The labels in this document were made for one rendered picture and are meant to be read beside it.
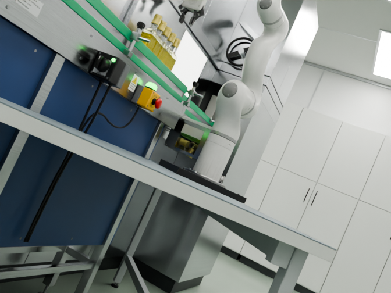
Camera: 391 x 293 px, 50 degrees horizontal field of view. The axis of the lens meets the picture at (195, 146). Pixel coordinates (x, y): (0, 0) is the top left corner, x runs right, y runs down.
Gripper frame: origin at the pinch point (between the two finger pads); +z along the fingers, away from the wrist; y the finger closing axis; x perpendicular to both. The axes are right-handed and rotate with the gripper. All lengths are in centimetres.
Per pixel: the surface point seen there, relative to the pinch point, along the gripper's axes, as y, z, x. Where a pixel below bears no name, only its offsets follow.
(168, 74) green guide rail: 13.7, 31.8, -18.7
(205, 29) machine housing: -15, -17, 50
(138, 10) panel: -12.0, 10.0, -21.6
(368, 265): 140, 80, 365
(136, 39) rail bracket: 16, 32, -54
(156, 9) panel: -12.0, 2.1, -9.2
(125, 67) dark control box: 23, 44, -63
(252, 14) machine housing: -7, -52, 91
